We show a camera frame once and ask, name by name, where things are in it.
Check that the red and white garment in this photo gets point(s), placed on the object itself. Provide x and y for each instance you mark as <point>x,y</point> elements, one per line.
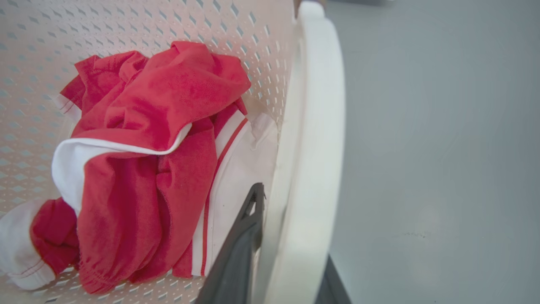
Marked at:
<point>147,126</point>

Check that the white plastic laundry basket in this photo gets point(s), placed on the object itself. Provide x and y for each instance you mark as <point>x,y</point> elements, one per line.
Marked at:
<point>312,126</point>

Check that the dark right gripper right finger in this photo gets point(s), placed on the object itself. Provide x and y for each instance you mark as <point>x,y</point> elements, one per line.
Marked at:
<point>331,287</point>

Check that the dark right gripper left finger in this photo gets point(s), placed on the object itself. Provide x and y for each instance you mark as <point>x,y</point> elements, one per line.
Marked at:
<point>236,261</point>

